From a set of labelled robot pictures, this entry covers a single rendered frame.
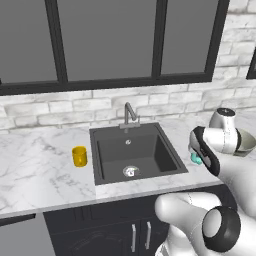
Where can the beige bowl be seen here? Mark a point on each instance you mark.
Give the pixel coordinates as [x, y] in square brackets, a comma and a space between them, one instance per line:
[247, 139]

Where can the yellow mug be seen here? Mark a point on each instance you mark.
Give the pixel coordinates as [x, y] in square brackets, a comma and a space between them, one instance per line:
[79, 156]

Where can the large black framed window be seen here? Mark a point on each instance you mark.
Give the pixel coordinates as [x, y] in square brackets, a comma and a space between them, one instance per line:
[100, 40]

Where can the wide dark cupboard door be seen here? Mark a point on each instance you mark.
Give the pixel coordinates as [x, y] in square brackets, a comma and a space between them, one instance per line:
[93, 233]

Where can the narrow dark cupboard door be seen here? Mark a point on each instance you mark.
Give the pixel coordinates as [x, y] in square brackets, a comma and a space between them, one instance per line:
[157, 235]

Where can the dark grey sink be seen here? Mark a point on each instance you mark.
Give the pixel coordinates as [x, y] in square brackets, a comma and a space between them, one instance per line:
[133, 153]

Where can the small black framed window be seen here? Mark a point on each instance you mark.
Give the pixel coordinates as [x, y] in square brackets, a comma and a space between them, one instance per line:
[252, 66]

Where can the grey dishwasher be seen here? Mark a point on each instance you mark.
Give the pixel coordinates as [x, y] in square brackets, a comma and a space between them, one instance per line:
[23, 238]

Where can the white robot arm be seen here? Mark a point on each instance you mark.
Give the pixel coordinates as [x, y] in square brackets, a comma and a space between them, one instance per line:
[213, 213]

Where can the teal mug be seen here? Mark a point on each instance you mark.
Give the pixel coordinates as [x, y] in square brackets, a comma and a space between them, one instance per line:
[196, 160]

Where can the grey metal tap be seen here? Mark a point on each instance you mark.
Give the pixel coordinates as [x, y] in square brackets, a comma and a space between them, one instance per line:
[128, 116]

